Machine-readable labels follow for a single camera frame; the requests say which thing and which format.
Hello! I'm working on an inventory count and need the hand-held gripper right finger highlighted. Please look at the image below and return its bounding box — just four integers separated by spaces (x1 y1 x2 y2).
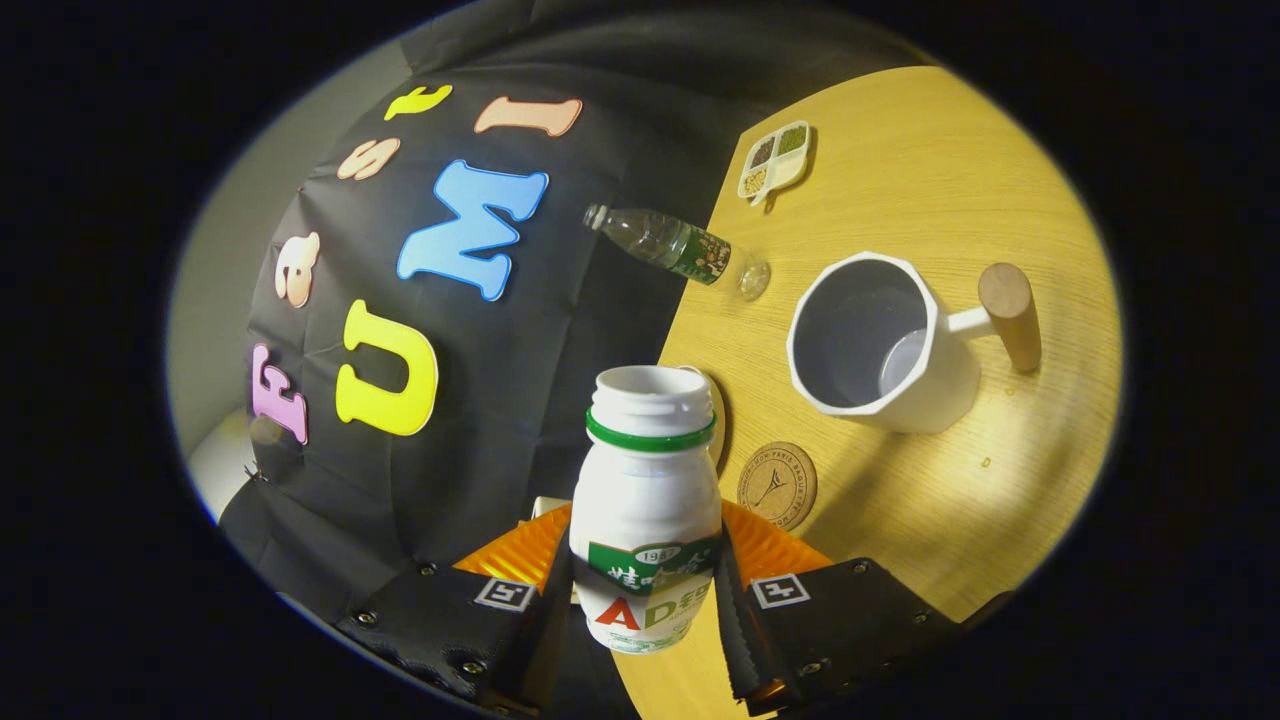
712 500 966 717

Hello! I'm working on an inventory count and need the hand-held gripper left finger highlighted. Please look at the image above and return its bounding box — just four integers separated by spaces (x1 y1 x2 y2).
335 503 579 717

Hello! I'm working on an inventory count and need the round cork coaster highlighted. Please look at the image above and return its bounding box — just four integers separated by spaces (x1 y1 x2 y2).
737 441 818 531

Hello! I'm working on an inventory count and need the white juice bottle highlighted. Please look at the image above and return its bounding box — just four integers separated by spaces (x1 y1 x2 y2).
568 365 724 656

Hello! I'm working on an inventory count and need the white cup wooden handle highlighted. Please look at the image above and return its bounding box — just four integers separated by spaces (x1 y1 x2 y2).
786 251 1043 435

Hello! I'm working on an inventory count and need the clear plastic water bottle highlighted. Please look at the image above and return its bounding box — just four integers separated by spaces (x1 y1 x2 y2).
583 204 772 303

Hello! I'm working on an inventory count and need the white round plate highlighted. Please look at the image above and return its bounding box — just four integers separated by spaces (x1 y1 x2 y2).
676 364 728 477

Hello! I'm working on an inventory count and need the wooden table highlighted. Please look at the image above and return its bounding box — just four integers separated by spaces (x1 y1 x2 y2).
612 65 1123 720

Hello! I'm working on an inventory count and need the black backdrop cloth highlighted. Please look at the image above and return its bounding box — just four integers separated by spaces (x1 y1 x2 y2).
215 0 936 720

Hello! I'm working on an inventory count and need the white divided bean dish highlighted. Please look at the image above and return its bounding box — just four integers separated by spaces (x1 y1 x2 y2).
737 120 812 207

